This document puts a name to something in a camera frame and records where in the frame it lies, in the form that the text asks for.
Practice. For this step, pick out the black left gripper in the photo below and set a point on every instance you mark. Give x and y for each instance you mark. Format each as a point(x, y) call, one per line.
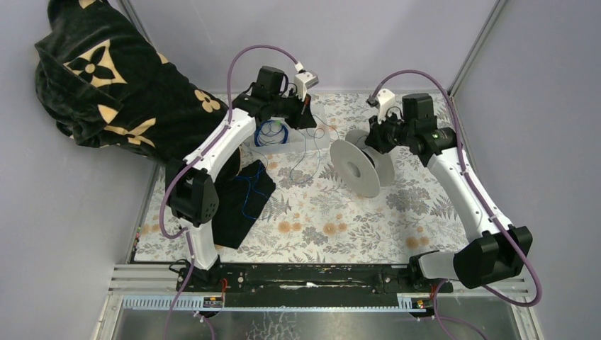
point(305, 120)

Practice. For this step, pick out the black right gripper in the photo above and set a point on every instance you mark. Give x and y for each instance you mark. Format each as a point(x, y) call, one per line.
point(375, 139)

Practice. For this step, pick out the white perforated spool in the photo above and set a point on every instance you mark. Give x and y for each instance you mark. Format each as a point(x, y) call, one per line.
point(364, 170)

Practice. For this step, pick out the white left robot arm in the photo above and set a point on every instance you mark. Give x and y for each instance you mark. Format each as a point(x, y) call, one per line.
point(190, 183)

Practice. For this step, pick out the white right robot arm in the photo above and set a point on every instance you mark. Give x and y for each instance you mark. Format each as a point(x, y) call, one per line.
point(493, 241)

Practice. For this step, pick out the black folded cloth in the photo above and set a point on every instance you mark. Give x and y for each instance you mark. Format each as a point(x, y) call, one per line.
point(242, 200)

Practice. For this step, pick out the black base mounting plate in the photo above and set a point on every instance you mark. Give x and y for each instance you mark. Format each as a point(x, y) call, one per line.
point(305, 285)

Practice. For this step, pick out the black patterned plush blanket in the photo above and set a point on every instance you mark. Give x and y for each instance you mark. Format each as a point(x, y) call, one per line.
point(105, 85)

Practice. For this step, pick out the coiled blue cable green tie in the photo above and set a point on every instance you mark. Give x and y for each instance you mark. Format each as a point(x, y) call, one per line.
point(271, 132)

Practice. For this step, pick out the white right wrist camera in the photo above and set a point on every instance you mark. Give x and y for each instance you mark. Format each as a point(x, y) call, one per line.
point(383, 100)

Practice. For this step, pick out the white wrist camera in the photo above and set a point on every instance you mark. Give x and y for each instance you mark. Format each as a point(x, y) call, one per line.
point(304, 80)
point(383, 100)

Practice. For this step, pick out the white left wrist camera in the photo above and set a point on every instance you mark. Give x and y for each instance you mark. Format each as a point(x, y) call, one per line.
point(304, 80)

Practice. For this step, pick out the aluminium frame rails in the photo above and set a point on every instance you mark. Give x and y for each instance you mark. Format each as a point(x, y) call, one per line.
point(152, 286)

